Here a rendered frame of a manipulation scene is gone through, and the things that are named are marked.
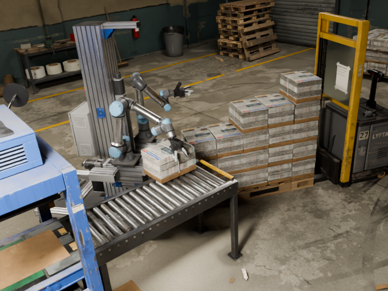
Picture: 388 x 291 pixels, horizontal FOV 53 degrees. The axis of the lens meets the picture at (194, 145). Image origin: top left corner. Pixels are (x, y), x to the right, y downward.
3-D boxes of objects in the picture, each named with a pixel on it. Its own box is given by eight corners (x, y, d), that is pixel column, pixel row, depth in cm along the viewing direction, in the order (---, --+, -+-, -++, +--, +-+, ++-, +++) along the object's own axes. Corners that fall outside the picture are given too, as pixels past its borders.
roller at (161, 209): (140, 191, 329) (139, 186, 326) (172, 216, 295) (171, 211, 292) (135, 193, 326) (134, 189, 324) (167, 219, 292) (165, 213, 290)
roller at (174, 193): (159, 182, 339) (159, 178, 337) (192, 205, 305) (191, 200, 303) (154, 185, 336) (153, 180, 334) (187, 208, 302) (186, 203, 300)
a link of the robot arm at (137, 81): (137, 76, 378) (174, 106, 399) (137, 73, 387) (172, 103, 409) (130, 85, 380) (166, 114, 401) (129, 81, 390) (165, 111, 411)
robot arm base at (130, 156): (116, 161, 364) (114, 152, 360) (122, 154, 377) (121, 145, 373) (131, 163, 361) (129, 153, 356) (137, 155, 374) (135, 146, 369)
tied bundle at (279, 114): (254, 116, 438) (254, 97, 428) (278, 112, 444) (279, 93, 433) (268, 129, 405) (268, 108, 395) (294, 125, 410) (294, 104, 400)
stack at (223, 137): (185, 193, 456) (179, 129, 420) (276, 175, 481) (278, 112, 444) (194, 212, 423) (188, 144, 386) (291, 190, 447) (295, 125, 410)
